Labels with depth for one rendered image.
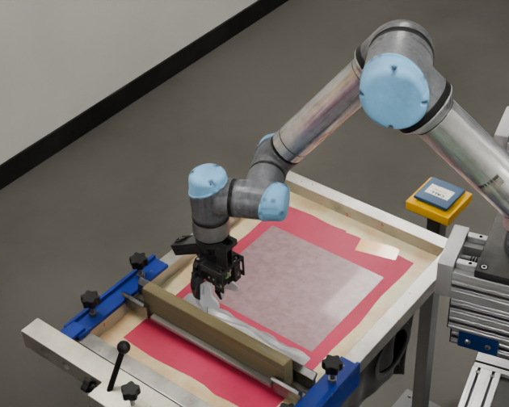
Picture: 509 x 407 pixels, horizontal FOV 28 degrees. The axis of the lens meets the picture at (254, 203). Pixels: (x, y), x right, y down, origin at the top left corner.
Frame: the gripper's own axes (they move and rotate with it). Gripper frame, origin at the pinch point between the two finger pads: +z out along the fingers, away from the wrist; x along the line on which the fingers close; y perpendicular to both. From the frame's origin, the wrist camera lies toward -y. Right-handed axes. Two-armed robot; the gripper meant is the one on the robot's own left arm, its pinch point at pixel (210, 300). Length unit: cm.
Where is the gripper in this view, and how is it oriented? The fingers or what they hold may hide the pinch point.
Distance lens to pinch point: 217.5
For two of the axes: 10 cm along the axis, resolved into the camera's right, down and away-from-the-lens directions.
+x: 6.2, -5.1, 6.0
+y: 7.8, 3.6, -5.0
